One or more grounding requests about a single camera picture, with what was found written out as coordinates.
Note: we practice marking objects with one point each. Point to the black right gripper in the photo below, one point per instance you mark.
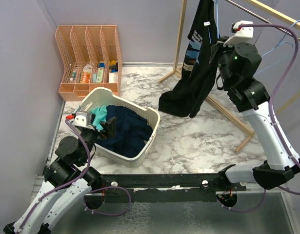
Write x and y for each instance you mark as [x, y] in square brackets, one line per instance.
[218, 47]

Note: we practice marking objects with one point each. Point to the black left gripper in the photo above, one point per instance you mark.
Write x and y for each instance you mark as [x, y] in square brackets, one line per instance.
[110, 126]

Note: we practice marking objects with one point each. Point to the navy blue t shirt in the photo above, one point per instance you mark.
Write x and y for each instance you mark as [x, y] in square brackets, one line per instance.
[132, 132]

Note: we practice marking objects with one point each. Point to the black t shirt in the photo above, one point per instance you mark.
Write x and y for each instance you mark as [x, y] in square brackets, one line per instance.
[197, 75]

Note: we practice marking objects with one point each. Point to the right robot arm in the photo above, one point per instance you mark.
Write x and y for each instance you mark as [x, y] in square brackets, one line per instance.
[237, 63]

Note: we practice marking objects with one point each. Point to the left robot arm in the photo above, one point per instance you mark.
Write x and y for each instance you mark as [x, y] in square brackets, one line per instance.
[46, 210]

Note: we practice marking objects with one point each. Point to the teal cloth in basket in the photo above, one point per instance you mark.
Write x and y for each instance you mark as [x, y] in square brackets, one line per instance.
[100, 115]

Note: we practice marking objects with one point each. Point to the white perforated laundry basket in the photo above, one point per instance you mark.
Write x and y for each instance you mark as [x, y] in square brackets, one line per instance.
[103, 96]

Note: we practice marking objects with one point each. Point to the metal hanging rod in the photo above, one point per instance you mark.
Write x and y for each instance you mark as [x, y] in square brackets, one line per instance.
[261, 11]

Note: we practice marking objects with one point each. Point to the white red box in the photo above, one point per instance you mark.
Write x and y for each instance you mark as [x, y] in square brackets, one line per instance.
[113, 77]

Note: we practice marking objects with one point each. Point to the green white box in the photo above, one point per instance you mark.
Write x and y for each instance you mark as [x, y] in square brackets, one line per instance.
[99, 75]

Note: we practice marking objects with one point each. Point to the orange snack packet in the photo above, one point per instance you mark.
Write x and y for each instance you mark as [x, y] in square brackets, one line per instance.
[85, 77]

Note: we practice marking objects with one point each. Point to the small white bottle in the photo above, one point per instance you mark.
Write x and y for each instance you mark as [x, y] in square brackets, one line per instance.
[73, 76]

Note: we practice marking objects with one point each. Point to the yellow black sponge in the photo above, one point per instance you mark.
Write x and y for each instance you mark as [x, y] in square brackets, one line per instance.
[112, 64]

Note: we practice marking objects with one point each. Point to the orange plastic file organizer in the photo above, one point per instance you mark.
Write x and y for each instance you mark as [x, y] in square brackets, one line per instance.
[86, 48]

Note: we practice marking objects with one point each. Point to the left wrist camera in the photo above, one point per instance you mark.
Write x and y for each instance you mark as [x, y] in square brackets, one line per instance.
[80, 119]

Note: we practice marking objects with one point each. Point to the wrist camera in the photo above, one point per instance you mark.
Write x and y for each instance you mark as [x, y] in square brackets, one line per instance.
[80, 119]
[241, 34]

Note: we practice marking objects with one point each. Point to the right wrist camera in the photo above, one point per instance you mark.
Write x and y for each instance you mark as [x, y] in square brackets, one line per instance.
[241, 34]

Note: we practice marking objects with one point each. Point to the wooden clothes rack frame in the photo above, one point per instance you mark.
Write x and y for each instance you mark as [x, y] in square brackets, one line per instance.
[211, 100]

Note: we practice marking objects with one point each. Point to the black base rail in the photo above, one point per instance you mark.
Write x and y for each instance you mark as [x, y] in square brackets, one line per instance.
[144, 188]

